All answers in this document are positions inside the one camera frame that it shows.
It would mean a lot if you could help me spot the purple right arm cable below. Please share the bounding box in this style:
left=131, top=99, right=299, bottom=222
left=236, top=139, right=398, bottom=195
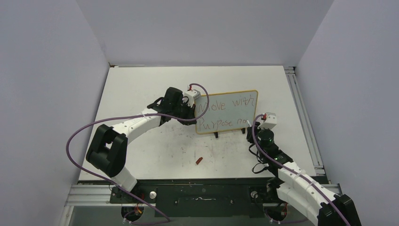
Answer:
left=252, top=114, right=351, bottom=226

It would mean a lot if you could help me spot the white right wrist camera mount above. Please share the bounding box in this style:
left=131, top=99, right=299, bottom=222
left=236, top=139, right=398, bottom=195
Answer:
left=258, top=113, right=277, bottom=130

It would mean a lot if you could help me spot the red marker cap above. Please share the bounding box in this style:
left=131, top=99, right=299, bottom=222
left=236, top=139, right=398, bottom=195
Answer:
left=196, top=157, right=203, bottom=165

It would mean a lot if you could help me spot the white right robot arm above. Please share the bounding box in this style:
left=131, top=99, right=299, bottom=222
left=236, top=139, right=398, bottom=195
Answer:
left=247, top=121, right=361, bottom=226

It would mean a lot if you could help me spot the aluminium frame rail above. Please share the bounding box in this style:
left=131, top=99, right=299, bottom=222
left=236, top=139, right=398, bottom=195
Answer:
left=65, top=185, right=112, bottom=207
left=284, top=66, right=326, bottom=176

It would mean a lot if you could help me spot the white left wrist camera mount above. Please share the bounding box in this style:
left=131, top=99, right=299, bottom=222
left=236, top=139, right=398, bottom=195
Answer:
left=183, top=89, right=201, bottom=107

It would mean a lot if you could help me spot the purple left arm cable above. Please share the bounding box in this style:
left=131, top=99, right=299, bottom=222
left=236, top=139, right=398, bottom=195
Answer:
left=66, top=83, right=210, bottom=226

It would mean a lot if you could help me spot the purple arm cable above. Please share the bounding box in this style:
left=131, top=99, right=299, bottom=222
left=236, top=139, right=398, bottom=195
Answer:
left=252, top=114, right=351, bottom=226
left=66, top=83, right=210, bottom=226

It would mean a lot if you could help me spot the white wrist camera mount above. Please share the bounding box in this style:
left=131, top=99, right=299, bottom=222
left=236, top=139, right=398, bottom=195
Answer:
left=258, top=113, right=277, bottom=130
left=183, top=89, right=201, bottom=107

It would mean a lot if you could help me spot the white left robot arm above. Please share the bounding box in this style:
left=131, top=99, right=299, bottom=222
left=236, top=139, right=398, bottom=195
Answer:
left=86, top=87, right=200, bottom=203

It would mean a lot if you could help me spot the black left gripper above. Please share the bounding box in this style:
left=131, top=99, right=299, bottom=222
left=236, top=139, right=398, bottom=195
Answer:
left=171, top=100, right=196, bottom=126

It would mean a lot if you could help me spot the aluminium frame rail right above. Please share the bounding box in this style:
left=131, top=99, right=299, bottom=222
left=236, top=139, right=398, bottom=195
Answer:
left=284, top=66, right=326, bottom=176

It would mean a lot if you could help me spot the yellow framed whiteboard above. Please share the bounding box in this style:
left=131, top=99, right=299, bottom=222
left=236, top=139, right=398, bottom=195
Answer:
left=195, top=90, right=258, bottom=135

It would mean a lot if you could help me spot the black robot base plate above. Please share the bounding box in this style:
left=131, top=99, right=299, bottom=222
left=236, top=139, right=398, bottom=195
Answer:
left=110, top=178, right=286, bottom=218

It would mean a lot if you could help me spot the aluminium frame rail front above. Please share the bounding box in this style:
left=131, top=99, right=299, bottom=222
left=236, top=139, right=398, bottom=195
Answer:
left=65, top=185, right=112, bottom=207

